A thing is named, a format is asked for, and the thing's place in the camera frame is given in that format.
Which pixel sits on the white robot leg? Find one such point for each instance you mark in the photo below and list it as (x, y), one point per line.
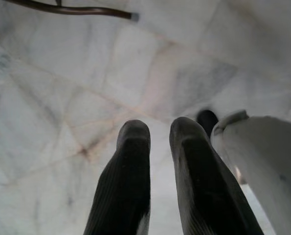
(262, 166)

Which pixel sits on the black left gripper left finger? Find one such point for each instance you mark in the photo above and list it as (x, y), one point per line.
(125, 176)

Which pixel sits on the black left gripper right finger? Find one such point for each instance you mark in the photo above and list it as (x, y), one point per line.
(204, 176)

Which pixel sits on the dark brown chair leg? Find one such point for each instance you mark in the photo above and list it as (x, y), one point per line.
(86, 10)

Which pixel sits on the black robot foot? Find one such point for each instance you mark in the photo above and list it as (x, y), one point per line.
(207, 121)

